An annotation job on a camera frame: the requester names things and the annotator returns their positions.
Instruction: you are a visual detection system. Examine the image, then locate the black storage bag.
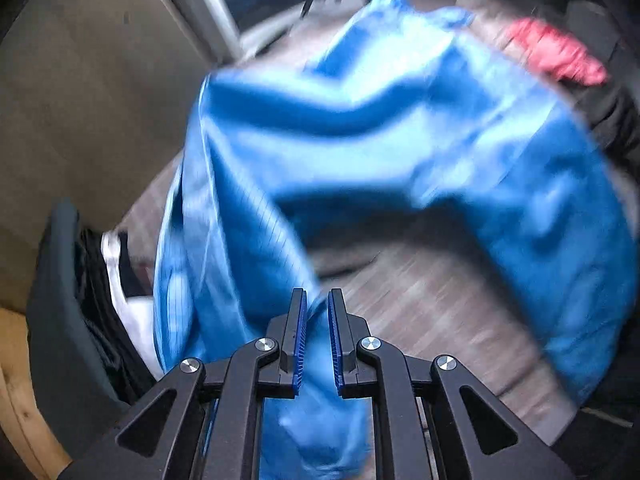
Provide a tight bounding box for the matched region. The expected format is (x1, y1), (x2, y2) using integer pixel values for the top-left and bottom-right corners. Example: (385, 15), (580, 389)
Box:
(26, 200), (156, 458)

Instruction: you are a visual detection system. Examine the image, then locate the pink garment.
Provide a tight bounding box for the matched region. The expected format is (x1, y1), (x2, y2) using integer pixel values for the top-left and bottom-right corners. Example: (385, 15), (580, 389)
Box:
(506, 18), (608, 87)

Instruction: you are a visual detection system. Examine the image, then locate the blue garment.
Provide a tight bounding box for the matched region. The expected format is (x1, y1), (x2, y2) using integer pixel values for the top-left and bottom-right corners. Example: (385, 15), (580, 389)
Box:
(154, 0), (638, 479)

